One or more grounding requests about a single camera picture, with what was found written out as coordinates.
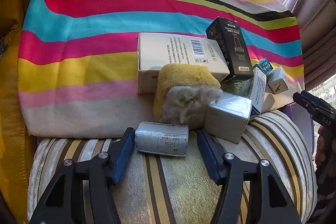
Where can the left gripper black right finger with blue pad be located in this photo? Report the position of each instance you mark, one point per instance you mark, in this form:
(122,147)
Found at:
(268,201)

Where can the grey plastic bag roll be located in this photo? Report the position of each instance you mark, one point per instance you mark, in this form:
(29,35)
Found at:
(162,139)

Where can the person's hand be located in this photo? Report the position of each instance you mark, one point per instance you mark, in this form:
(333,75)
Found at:
(325,174)

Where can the purple cardboard box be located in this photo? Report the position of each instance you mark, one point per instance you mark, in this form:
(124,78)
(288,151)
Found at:
(302,119)

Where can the small white box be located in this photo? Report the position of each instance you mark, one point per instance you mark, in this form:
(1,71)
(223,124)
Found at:
(277,80)

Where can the white blue medicine box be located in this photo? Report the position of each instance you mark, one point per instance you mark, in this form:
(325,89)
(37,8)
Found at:
(254,89)

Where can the yellow leather sofa cushion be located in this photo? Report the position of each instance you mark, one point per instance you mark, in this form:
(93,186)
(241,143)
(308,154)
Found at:
(17,145)

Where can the dark green small box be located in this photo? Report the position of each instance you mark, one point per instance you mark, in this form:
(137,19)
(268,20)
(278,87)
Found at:
(264,65)

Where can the silver grey cube box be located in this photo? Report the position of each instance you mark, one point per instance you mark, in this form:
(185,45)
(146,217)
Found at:
(228,116)

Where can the black product box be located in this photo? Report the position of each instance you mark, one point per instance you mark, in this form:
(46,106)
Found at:
(230,39)

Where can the pink drape curtain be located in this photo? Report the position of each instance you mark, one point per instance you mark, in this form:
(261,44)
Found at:
(316,20)

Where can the yellow sponge with fluff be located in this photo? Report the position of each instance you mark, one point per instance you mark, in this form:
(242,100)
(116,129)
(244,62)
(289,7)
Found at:
(183,93)

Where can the rainbow striped cloth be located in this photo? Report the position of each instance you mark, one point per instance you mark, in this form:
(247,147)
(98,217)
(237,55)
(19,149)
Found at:
(77,60)

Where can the white barcode box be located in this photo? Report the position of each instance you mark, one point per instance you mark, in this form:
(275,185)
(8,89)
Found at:
(156,50)

